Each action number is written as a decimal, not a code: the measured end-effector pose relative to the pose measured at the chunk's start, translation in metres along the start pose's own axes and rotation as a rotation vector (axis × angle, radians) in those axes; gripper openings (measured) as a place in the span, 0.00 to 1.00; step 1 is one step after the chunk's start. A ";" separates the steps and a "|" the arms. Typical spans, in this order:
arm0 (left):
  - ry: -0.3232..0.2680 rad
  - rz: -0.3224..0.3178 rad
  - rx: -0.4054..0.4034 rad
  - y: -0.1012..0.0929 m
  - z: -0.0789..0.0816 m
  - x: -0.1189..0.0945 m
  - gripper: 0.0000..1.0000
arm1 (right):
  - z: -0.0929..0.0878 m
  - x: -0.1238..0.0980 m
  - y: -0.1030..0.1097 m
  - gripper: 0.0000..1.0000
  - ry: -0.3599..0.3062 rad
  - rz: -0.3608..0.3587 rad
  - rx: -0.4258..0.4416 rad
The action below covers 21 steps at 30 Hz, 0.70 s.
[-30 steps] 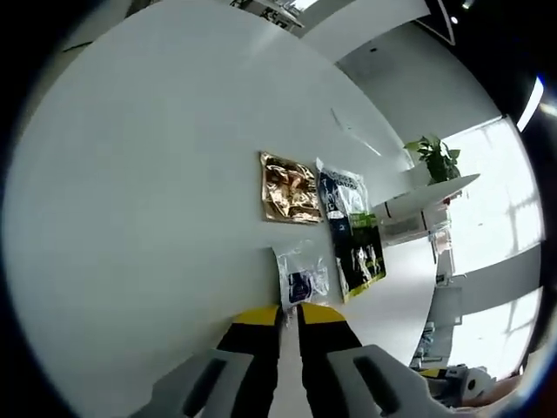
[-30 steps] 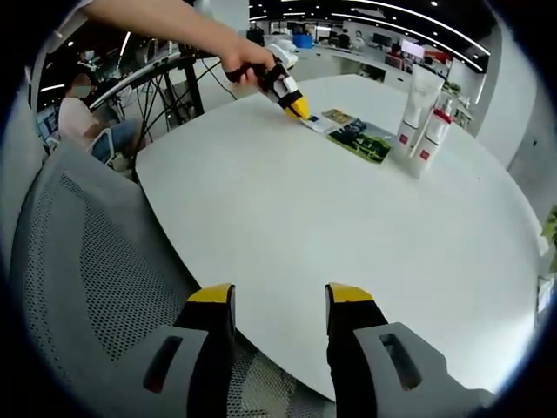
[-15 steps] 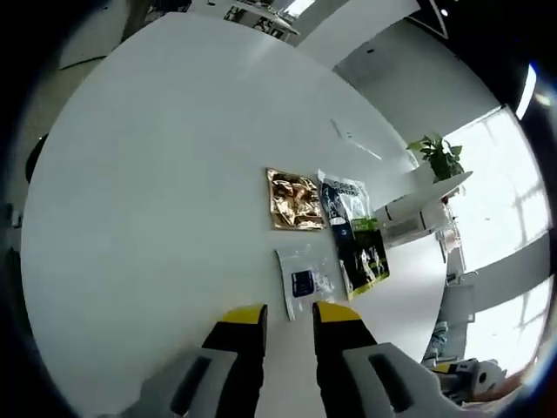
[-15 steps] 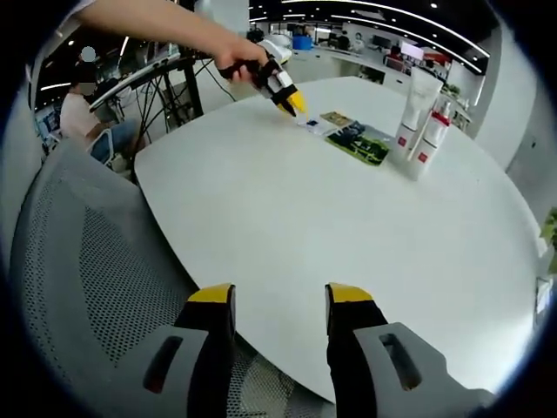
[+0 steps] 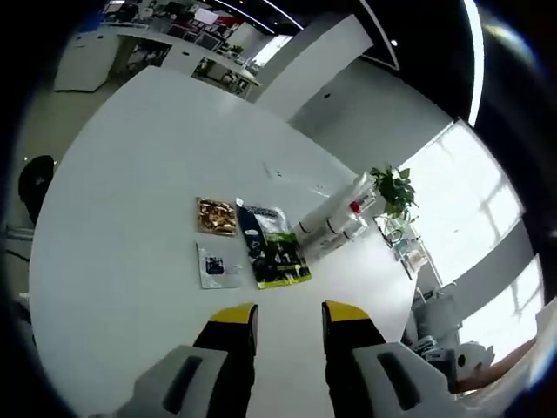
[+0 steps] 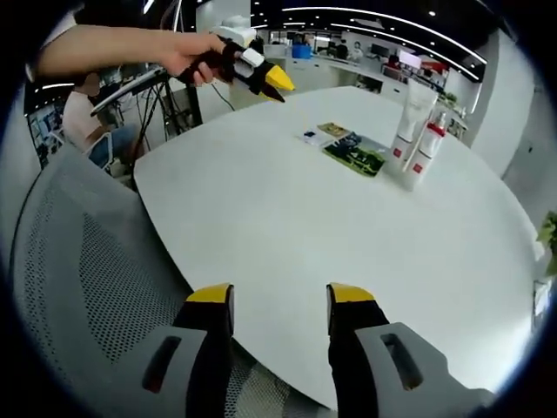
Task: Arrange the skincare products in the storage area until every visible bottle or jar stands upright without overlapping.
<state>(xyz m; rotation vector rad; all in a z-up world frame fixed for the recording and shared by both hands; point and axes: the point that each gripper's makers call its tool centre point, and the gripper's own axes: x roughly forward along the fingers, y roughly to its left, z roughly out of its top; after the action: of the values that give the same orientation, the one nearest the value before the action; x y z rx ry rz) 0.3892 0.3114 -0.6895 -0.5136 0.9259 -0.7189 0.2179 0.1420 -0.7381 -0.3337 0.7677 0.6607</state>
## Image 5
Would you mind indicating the black chair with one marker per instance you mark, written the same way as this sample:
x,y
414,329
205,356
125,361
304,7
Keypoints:
x,y
37,187

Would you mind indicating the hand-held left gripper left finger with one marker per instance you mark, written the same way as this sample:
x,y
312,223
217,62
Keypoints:
x,y
226,348

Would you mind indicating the gold foil packet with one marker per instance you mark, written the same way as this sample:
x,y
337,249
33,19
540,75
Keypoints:
x,y
216,217

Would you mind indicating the long white counter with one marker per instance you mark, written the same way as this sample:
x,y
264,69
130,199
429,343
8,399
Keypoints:
x,y
143,48

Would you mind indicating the white skincare tube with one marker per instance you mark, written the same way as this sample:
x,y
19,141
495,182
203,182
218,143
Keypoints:
x,y
335,202

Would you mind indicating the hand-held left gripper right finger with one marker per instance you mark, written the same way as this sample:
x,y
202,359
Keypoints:
x,y
348,344

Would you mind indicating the green potted plant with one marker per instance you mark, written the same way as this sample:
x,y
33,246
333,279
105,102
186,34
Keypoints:
x,y
396,191

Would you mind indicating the silver packet with blue label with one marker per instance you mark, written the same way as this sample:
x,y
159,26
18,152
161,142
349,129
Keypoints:
x,y
219,265

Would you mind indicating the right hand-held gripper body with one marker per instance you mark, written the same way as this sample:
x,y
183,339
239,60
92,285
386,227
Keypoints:
x,y
472,359

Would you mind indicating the green and black packet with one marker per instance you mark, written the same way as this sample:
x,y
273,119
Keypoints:
x,y
272,248

